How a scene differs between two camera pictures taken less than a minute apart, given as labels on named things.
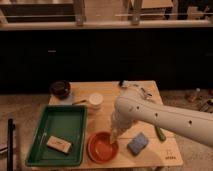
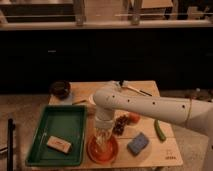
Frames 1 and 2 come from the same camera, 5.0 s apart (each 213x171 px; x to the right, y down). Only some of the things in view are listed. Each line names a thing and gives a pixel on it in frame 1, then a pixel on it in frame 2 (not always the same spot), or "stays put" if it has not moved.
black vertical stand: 10,148 stays put
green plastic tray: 63,122 stays put
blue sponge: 137,144 stays put
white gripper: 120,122 → 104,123
